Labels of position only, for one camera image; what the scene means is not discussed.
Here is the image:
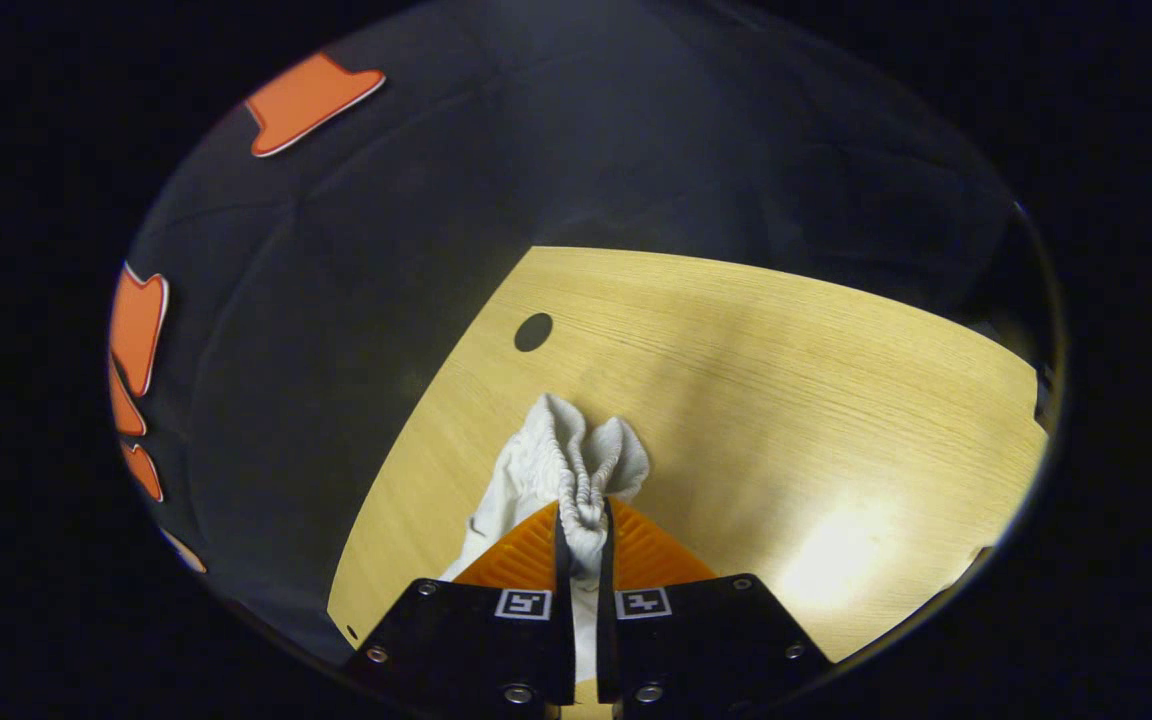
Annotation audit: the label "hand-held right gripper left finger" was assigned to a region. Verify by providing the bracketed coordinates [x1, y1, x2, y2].
[342, 500, 577, 720]

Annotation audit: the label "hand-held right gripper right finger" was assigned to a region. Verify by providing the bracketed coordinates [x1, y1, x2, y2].
[596, 497, 835, 720]

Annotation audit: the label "white jeans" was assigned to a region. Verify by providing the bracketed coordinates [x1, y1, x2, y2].
[439, 393, 652, 686]

